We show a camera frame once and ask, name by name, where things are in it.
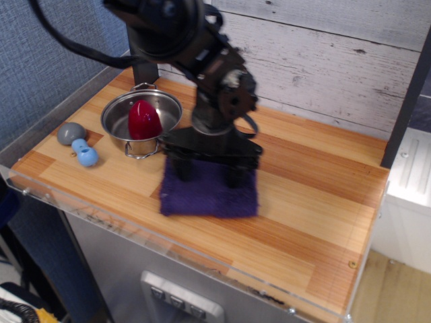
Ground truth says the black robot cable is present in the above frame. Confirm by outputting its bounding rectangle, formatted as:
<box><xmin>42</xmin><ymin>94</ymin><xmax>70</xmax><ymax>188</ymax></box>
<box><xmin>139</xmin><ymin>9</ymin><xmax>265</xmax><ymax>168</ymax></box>
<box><xmin>28</xmin><ymin>0</ymin><xmax>142</xmax><ymax>70</ymax></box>

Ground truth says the silver cabinet with buttons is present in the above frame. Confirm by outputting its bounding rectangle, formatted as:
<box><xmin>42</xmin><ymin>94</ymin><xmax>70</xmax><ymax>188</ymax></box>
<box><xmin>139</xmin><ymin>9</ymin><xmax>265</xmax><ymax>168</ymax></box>
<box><xmin>65</xmin><ymin>213</ymin><xmax>303</xmax><ymax>322</ymax></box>

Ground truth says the grey and blue toy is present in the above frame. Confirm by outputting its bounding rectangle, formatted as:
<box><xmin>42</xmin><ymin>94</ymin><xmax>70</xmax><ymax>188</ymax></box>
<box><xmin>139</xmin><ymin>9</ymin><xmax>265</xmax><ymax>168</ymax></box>
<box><xmin>57</xmin><ymin>122</ymin><xmax>99</xmax><ymax>167</ymax></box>

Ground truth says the red plastic egg toy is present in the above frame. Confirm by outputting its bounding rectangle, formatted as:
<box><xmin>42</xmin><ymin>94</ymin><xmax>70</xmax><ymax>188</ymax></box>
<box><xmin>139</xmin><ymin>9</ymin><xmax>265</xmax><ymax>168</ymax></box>
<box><xmin>128</xmin><ymin>100</ymin><xmax>162</xmax><ymax>140</ymax></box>

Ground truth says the dark right frame post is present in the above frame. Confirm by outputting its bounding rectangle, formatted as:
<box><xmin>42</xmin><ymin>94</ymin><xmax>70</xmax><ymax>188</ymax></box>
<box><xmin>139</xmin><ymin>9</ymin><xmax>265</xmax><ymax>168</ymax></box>
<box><xmin>380</xmin><ymin>0</ymin><xmax>431</xmax><ymax>168</ymax></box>

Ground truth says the dark grey vertical post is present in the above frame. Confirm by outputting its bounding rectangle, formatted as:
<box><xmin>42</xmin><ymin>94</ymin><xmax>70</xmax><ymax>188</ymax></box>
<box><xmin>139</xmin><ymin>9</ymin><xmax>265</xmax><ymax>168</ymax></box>
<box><xmin>127</xmin><ymin>27</ymin><xmax>159</xmax><ymax>85</ymax></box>

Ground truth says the white side cabinet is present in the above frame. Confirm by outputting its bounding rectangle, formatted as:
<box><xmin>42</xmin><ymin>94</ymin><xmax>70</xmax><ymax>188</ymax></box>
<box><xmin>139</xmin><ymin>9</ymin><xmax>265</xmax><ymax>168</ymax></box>
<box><xmin>371</xmin><ymin>128</ymin><xmax>430</xmax><ymax>273</ymax></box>

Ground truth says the stainless steel pot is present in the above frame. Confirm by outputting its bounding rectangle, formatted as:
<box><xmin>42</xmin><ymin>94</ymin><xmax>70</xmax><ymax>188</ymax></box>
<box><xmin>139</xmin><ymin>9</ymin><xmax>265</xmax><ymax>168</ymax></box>
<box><xmin>100</xmin><ymin>83</ymin><xmax>183</xmax><ymax>159</ymax></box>

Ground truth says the yellow object at corner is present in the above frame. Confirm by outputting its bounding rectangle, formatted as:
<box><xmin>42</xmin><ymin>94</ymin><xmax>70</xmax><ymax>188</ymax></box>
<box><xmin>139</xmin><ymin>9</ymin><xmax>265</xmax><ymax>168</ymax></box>
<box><xmin>34</xmin><ymin>308</ymin><xmax>59</xmax><ymax>323</ymax></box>

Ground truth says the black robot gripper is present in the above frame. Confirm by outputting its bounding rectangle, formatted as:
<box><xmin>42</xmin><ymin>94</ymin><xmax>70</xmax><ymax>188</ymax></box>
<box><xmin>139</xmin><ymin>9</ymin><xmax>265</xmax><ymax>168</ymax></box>
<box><xmin>161</xmin><ymin>127</ymin><xmax>263</xmax><ymax>188</ymax></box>

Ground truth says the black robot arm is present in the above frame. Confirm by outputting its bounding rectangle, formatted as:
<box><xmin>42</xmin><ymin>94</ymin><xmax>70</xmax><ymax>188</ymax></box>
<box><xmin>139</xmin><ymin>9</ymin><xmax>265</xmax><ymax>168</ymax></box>
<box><xmin>104</xmin><ymin>1</ymin><xmax>263</xmax><ymax>188</ymax></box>

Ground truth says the dark blue cloth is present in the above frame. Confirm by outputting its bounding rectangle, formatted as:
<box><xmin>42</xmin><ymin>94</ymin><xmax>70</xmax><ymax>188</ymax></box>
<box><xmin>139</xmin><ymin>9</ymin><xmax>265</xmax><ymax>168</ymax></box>
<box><xmin>160</xmin><ymin>158</ymin><xmax>258</xmax><ymax>219</ymax></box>

